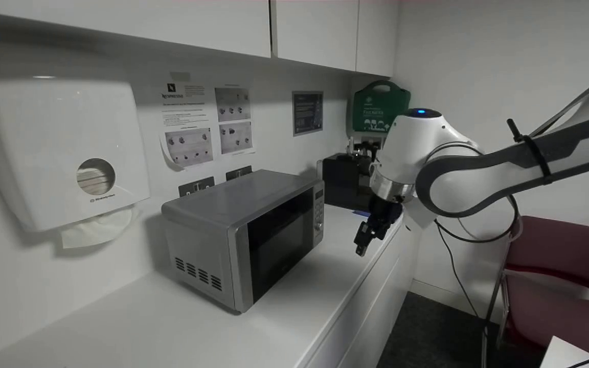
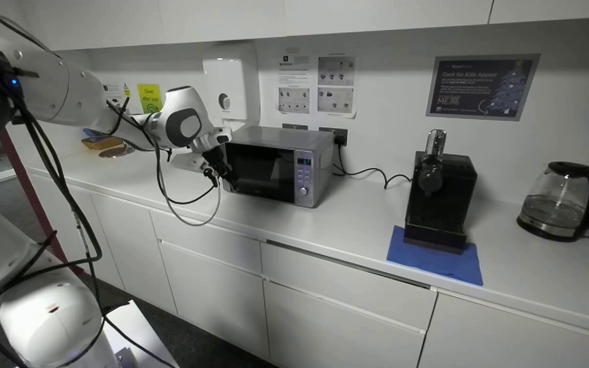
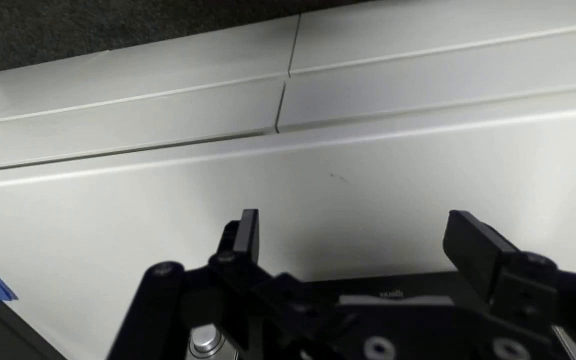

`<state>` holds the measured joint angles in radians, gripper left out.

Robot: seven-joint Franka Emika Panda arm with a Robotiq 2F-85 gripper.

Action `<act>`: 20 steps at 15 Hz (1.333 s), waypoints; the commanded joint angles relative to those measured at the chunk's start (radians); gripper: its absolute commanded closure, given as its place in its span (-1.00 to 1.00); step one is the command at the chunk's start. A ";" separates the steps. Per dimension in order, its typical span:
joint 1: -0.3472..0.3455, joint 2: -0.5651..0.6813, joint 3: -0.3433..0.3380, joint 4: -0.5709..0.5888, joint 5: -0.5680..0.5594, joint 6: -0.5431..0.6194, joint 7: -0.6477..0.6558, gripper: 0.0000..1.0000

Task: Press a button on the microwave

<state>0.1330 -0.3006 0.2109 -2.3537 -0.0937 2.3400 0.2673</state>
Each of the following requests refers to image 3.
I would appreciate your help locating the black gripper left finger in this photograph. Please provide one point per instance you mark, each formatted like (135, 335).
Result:
(247, 236)

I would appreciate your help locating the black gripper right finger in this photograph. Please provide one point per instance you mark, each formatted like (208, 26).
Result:
(488, 261)

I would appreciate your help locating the wide white drawer front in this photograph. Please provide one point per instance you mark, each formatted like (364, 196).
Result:
(135, 127)

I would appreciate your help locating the narrow white drawer front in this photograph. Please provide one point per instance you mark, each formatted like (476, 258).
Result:
(434, 82)

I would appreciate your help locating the wide white base cabinet door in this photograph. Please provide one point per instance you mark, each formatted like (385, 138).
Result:
(135, 72)

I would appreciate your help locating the narrow white base cabinet door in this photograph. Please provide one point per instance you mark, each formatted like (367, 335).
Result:
(434, 26)

